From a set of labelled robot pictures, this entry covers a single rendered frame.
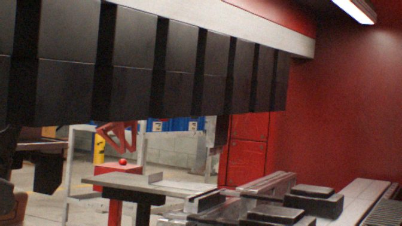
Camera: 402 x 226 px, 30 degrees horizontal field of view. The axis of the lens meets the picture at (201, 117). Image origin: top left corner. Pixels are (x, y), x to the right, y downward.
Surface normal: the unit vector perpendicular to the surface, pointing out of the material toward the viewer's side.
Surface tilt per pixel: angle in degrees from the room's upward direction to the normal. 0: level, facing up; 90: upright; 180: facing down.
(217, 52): 90
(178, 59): 90
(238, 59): 90
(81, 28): 90
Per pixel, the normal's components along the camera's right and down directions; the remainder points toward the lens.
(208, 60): 0.94, 0.10
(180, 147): -0.51, 0.00
